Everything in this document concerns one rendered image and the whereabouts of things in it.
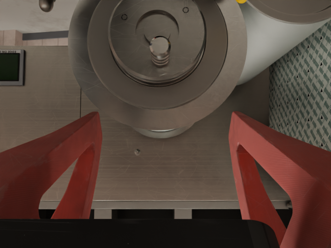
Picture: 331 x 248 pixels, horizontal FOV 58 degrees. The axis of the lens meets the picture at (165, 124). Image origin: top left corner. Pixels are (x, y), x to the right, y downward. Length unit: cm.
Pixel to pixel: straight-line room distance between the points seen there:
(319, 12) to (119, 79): 18
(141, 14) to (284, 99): 28
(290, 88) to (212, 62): 21
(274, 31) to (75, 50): 18
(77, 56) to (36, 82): 38
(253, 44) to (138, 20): 14
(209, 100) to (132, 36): 8
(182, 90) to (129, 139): 35
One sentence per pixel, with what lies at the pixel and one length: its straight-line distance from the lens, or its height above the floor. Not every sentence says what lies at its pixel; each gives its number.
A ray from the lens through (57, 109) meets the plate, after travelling 61.
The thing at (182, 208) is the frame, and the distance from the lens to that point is 59.
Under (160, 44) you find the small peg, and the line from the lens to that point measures 20.
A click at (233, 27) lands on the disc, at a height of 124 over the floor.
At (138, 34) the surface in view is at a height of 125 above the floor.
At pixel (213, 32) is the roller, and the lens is 26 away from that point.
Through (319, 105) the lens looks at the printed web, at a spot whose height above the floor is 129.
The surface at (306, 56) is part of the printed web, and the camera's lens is 41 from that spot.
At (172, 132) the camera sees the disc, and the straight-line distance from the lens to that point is 50.
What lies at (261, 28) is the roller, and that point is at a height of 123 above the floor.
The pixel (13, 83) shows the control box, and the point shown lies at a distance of 65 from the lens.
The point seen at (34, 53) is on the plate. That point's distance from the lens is 65.
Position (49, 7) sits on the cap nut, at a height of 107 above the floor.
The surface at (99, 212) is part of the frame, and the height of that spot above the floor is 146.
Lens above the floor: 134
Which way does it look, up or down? 4 degrees down
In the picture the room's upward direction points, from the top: 180 degrees counter-clockwise
